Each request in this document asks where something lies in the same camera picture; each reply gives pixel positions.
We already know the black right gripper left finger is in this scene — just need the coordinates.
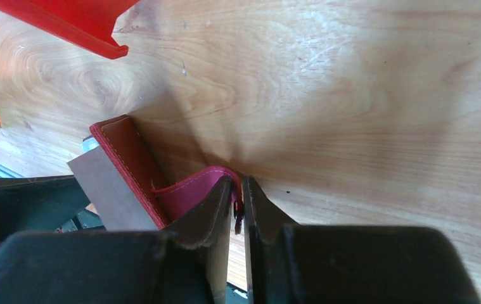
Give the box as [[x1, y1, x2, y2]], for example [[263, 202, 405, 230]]
[[0, 177, 233, 303]]

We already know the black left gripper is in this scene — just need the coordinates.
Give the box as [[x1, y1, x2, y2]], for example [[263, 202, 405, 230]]
[[0, 175, 104, 244]]

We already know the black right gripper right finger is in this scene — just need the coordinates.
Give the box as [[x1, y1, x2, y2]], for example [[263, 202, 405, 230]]
[[242, 177, 481, 303]]

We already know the red leather card holder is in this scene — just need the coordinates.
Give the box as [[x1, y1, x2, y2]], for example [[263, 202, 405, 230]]
[[67, 115, 243, 234]]

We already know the red plastic bin front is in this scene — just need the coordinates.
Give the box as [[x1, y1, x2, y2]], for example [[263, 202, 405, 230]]
[[0, 0, 138, 60]]

